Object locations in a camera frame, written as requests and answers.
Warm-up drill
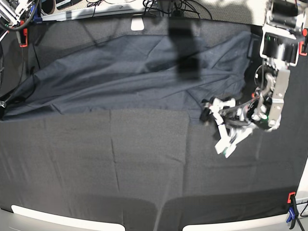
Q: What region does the black felt table cover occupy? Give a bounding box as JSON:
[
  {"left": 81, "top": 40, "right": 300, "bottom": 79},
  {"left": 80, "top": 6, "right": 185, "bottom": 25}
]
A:
[{"left": 0, "top": 17, "right": 308, "bottom": 231}]

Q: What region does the blue clamp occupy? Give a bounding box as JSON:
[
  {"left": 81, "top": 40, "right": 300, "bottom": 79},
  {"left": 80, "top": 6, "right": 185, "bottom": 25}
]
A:
[
  {"left": 286, "top": 192, "right": 305, "bottom": 231},
  {"left": 30, "top": 0, "right": 42, "bottom": 24}
]

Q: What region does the black cable bundle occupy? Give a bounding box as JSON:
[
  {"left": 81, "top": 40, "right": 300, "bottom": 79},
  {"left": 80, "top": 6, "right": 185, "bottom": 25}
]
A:
[{"left": 142, "top": 0, "right": 213, "bottom": 20}]

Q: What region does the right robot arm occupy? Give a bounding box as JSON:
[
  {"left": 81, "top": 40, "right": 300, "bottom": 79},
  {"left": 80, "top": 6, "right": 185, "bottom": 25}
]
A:
[{"left": 0, "top": 0, "right": 41, "bottom": 49}]

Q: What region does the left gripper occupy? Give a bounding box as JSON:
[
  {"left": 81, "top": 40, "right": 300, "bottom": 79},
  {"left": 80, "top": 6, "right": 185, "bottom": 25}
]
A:
[{"left": 199, "top": 97, "right": 255, "bottom": 141}]

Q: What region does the dark grey t-shirt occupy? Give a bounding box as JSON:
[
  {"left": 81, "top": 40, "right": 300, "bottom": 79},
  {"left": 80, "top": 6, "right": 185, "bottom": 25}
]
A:
[{"left": 1, "top": 31, "right": 252, "bottom": 122}]

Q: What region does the blue clamp far left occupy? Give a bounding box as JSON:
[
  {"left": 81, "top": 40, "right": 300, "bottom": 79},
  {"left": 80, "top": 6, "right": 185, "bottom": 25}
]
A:
[{"left": 30, "top": 0, "right": 42, "bottom": 24}]

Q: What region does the red clamp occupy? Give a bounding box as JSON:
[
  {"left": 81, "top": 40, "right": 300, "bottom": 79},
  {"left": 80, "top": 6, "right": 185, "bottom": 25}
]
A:
[
  {"left": 17, "top": 28, "right": 28, "bottom": 48},
  {"left": 299, "top": 28, "right": 308, "bottom": 56}
]

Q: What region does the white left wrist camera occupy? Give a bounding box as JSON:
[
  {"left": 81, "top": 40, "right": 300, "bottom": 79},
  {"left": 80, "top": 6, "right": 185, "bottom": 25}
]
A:
[{"left": 215, "top": 119, "right": 254, "bottom": 158}]

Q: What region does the red clamp far left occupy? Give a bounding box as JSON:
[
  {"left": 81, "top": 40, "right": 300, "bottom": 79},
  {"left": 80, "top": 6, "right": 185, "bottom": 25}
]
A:
[{"left": 17, "top": 28, "right": 28, "bottom": 48}]

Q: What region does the blue clamp near right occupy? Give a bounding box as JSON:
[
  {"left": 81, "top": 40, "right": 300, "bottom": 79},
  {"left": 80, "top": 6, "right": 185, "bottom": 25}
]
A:
[{"left": 286, "top": 192, "right": 305, "bottom": 231}]

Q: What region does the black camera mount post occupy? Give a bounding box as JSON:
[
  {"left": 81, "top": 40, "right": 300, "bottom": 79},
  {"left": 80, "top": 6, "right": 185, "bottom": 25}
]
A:
[{"left": 168, "top": 17, "right": 200, "bottom": 81}]

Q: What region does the red clamp far right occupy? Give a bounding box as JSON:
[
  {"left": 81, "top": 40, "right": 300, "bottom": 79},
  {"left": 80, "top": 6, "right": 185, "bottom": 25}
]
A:
[{"left": 299, "top": 28, "right": 308, "bottom": 56}]

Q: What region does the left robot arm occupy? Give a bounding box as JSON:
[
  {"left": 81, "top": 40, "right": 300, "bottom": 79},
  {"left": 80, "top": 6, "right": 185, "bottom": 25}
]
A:
[{"left": 200, "top": 0, "right": 308, "bottom": 141}]

